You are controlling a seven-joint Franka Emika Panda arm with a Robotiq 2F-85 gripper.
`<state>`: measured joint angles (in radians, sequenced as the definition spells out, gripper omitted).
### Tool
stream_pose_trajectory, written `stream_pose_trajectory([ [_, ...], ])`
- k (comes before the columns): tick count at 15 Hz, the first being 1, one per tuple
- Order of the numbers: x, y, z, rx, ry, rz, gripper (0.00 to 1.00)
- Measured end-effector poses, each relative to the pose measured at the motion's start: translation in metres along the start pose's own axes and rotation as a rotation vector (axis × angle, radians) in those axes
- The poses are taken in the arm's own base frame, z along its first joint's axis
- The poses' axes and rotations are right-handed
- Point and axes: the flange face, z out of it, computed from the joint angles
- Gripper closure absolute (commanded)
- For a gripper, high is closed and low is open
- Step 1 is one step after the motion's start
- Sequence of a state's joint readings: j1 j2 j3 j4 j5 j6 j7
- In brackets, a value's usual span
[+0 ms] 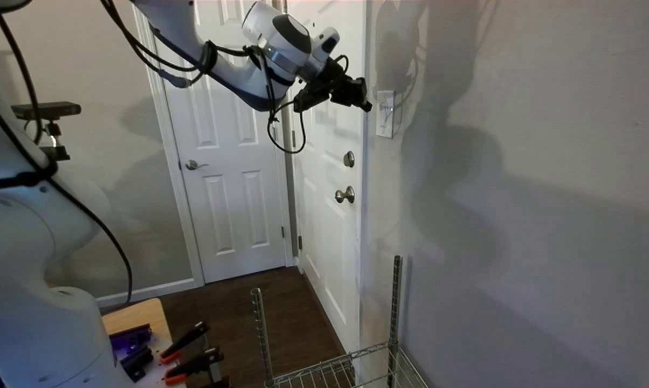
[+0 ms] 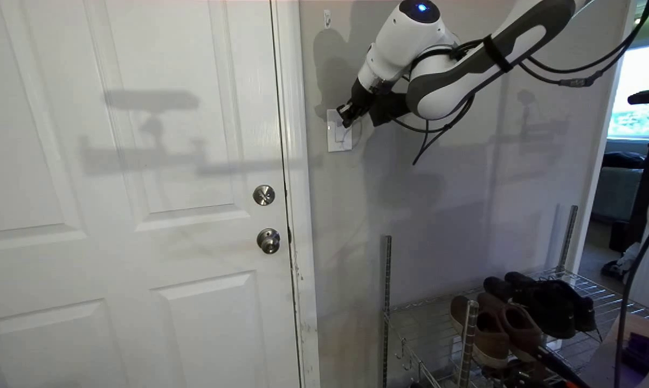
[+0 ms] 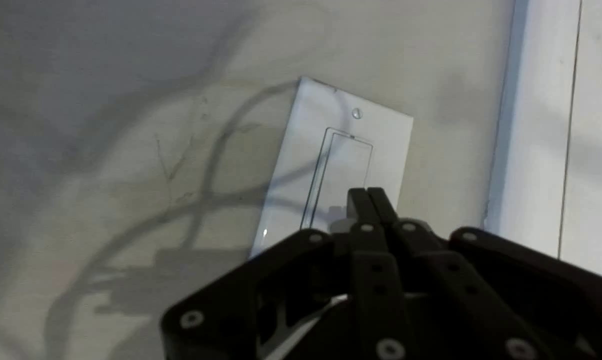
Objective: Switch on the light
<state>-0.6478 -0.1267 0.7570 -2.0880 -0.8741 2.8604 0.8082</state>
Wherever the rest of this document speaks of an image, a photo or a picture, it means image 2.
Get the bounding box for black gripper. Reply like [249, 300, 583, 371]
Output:
[333, 75, 377, 131]

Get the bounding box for white wall light switch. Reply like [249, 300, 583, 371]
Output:
[325, 106, 355, 156]

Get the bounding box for silver deadbolt lock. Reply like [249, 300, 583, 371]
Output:
[249, 180, 277, 210]

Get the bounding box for silver round door knob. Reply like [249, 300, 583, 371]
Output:
[255, 226, 283, 257]

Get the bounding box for black shoe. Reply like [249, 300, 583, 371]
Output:
[501, 270, 599, 341]
[478, 273, 556, 325]

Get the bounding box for white panelled entry door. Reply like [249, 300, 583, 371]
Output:
[0, 0, 318, 388]

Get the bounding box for brown shoe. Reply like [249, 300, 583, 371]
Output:
[476, 289, 548, 356]
[447, 294, 512, 373]

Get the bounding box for dark sofa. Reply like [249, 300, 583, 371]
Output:
[593, 137, 649, 234]

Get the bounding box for bright window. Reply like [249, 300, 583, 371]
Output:
[605, 40, 649, 142]

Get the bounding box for wooden table board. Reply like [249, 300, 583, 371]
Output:
[571, 311, 649, 388]

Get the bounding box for purple plastic item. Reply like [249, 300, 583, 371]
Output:
[618, 329, 649, 377]

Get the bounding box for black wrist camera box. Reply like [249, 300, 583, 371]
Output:
[368, 82, 414, 130]

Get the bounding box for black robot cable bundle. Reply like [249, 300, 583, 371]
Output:
[391, 0, 649, 167]

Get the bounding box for metal wire shelf rack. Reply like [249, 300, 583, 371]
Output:
[374, 203, 649, 388]

